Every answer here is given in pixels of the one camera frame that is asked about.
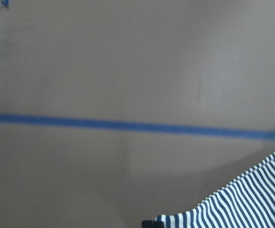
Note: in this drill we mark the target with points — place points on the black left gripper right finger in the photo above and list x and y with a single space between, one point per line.
158 224

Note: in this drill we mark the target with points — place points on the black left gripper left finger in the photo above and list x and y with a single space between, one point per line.
147 224

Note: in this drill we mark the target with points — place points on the navy white striped polo shirt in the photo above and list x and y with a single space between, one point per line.
248 201

